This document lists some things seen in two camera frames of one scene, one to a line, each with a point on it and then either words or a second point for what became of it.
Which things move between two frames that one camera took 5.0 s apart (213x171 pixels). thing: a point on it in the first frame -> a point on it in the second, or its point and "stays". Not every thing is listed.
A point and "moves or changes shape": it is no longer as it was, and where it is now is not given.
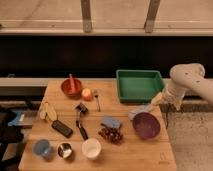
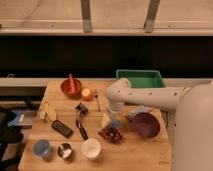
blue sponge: [111, 122] moves or changes shape
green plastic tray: [138, 86] stays
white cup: [91, 148] stays
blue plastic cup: [42, 147] stays
